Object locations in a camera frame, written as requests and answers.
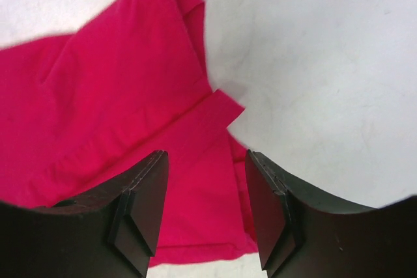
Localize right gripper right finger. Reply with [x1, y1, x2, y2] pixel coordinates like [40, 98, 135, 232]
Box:
[245, 150, 416, 277]

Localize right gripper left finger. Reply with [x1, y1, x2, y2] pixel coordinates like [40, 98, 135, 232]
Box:
[1, 150, 169, 277]

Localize magenta red t shirt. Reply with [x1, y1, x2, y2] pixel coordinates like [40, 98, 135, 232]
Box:
[1, 0, 257, 266]

